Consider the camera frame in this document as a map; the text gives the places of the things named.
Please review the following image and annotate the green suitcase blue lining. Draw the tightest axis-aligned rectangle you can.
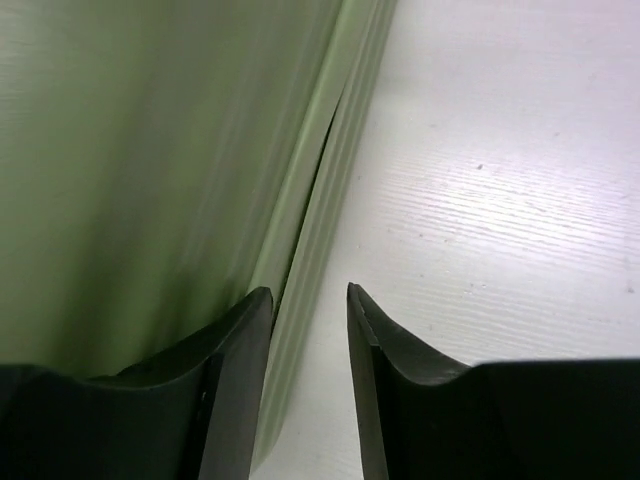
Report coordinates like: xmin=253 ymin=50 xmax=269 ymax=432
xmin=1 ymin=1 xmax=396 ymax=472

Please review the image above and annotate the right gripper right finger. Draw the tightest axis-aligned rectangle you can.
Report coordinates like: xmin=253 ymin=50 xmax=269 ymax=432
xmin=347 ymin=284 xmax=639 ymax=479

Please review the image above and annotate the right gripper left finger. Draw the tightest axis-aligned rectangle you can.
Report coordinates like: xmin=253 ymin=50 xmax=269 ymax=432
xmin=1 ymin=287 xmax=273 ymax=479

